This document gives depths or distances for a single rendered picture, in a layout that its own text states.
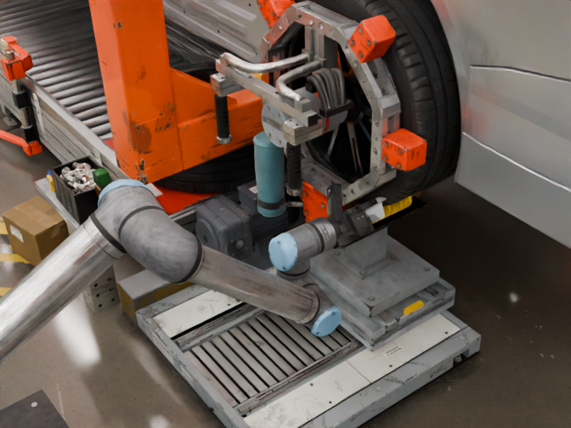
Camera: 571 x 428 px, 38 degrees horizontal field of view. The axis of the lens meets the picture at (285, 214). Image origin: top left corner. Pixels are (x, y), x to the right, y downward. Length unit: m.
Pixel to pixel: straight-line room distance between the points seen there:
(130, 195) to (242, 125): 1.01
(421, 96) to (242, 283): 0.66
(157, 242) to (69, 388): 1.12
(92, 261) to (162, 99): 0.85
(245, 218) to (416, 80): 0.83
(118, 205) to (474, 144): 0.88
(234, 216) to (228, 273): 0.83
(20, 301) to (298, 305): 0.65
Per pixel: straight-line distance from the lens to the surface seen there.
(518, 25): 1.90
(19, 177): 3.84
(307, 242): 2.11
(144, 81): 2.48
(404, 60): 2.10
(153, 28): 2.44
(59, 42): 4.46
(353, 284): 2.65
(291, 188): 2.11
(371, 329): 2.61
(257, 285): 1.90
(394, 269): 2.71
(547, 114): 1.91
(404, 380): 2.55
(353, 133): 2.38
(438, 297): 2.71
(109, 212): 1.80
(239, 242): 2.67
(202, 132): 2.66
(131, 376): 2.73
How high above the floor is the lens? 1.93
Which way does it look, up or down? 35 degrees down
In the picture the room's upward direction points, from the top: 2 degrees counter-clockwise
